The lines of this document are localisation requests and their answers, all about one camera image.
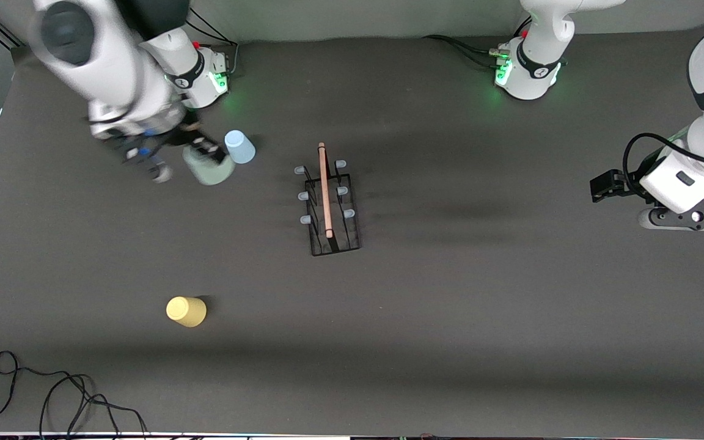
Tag black loose cable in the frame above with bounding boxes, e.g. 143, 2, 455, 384
0, 350, 148, 438

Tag black right base cables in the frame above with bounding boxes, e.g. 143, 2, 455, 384
184, 9, 240, 79

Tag black left base cables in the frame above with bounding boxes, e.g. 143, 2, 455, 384
422, 18, 533, 68

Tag yellow plastic cup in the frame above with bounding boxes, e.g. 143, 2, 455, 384
166, 296, 207, 328

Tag pale green plastic cup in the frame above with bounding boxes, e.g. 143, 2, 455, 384
183, 145, 235, 186

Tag black base cables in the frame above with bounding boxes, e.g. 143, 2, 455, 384
422, 18, 533, 68
184, 9, 240, 79

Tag light blue plastic cup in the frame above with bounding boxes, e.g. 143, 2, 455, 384
224, 130, 256, 164

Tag black wire cup holder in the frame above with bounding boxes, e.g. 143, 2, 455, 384
294, 142, 362, 257

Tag dark grey table cloth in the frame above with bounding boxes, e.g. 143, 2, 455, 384
0, 24, 704, 436

